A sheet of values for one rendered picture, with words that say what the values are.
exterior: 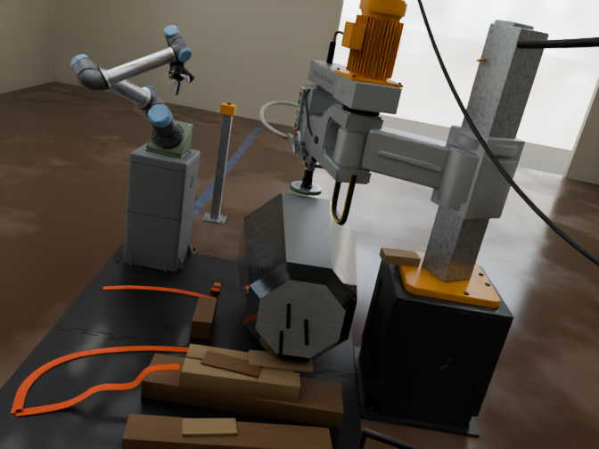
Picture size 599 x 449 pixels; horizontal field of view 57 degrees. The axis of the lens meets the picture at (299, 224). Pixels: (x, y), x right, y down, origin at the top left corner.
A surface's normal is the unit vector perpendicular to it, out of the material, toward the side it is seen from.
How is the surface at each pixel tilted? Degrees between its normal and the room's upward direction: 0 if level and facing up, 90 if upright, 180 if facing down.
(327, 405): 0
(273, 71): 90
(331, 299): 90
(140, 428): 0
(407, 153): 90
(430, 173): 90
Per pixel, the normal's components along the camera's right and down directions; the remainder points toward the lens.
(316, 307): 0.00, 0.37
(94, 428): 0.17, -0.92
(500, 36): -0.87, 0.04
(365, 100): 0.25, 0.40
